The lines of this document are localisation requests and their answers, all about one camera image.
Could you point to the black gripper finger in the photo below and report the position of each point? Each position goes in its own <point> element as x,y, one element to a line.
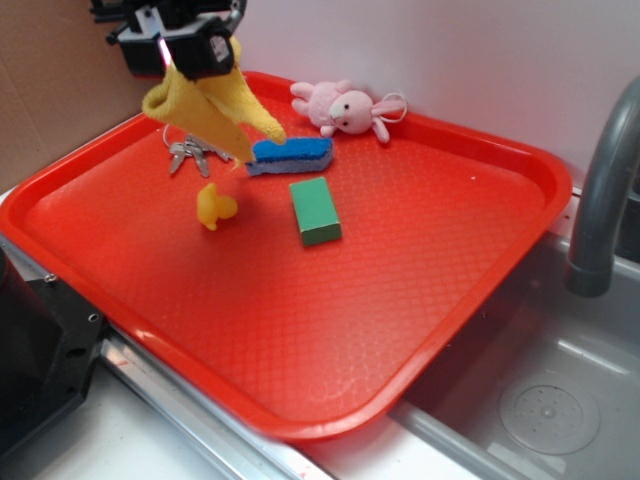
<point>146,58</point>
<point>202,49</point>

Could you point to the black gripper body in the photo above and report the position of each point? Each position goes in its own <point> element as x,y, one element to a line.
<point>146,20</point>

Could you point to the yellow rubber duck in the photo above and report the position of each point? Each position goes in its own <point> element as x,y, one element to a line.
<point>212,207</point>

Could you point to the brown cardboard panel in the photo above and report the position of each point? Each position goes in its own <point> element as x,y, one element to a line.
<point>61,84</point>

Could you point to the pink plush bunny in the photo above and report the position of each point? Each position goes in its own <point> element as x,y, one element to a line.
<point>337,106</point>

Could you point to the grey faucet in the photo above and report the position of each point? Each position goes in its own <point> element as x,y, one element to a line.
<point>607,220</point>

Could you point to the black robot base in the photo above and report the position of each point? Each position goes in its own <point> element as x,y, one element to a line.
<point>50,339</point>

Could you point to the silver key bunch with ring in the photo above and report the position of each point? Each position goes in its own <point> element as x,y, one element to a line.
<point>191,147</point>

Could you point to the blue sponge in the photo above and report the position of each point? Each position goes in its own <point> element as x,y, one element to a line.
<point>296,155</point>

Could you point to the green rectangular block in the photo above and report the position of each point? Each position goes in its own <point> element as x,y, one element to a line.
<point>317,218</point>

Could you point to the red plastic tray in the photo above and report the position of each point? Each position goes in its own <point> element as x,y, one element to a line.
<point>300,343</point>

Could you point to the grey plastic sink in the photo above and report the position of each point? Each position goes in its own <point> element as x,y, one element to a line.
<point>539,383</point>

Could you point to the yellow cloth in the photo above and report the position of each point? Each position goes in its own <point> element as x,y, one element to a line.
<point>213,109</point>

